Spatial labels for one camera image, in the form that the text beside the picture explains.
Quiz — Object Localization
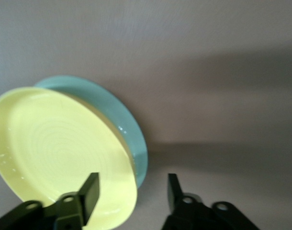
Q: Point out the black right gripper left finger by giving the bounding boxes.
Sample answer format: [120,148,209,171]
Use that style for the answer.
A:
[0,172,101,230]

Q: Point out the yellow plate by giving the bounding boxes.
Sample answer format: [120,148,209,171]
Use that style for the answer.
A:
[0,86,139,227]

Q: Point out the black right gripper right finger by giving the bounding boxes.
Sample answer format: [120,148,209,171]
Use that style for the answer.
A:
[160,172,258,230]

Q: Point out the pale green plate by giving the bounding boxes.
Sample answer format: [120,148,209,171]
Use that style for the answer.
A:
[35,75,149,190]

